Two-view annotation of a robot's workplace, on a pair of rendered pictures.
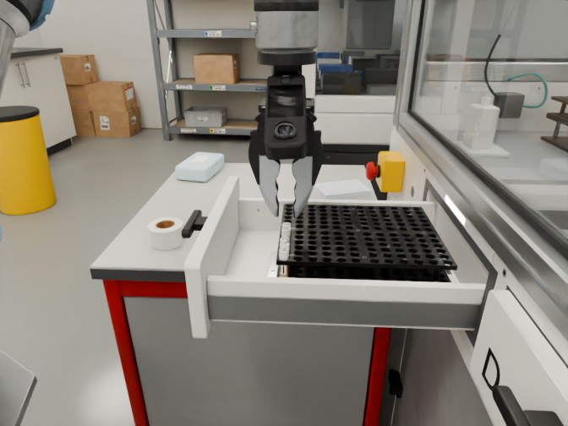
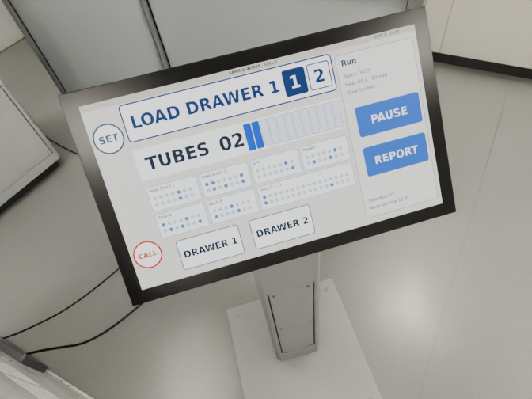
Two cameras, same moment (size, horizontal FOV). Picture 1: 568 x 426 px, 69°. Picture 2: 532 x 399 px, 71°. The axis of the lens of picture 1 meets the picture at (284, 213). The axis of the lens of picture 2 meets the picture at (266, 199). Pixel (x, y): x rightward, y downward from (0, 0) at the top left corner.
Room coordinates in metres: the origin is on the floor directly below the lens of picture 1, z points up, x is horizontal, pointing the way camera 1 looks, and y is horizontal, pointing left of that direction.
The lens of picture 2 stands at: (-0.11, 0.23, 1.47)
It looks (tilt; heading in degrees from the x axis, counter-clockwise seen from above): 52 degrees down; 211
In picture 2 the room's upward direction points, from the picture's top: 10 degrees counter-clockwise
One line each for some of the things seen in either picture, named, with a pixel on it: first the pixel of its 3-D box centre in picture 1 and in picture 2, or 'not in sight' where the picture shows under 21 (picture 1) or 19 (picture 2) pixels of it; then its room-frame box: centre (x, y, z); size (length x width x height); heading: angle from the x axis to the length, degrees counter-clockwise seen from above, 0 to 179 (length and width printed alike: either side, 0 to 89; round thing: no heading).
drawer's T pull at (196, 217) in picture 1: (200, 223); not in sight; (0.53, 0.12, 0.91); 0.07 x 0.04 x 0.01; 177
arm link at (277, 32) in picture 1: (284, 33); not in sight; (0.53, 0.00, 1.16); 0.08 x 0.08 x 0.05
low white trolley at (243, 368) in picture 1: (265, 323); not in sight; (0.94, 0.05, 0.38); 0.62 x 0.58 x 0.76; 177
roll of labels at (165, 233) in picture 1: (166, 232); not in sight; (0.74, 0.24, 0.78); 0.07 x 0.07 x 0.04
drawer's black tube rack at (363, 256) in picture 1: (356, 249); not in sight; (0.52, -0.11, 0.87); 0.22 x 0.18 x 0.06; 87
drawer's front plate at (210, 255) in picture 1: (220, 243); not in sight; (0.53, 0.09, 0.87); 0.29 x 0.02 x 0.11; 177
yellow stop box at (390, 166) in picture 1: (388, 171); not in sight; (0.84, -0.23, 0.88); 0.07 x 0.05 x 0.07; 177
